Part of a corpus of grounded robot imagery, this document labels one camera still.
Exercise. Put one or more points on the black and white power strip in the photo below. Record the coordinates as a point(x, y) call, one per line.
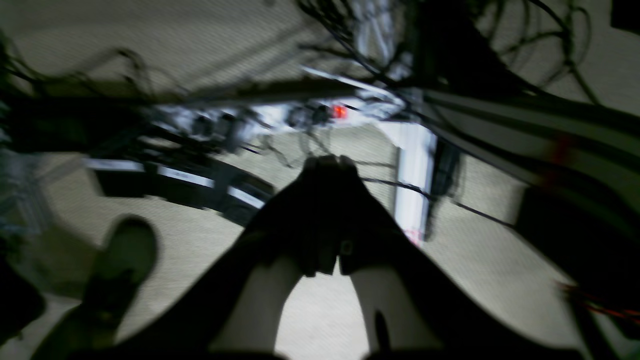
point(236, 194)

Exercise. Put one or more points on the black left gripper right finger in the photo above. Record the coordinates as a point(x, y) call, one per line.
point(412, 309)

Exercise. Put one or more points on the dark shoe on floor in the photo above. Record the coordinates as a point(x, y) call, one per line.
point(118, 272)

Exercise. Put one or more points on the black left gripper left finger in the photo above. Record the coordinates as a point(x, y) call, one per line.
point(234, 310)

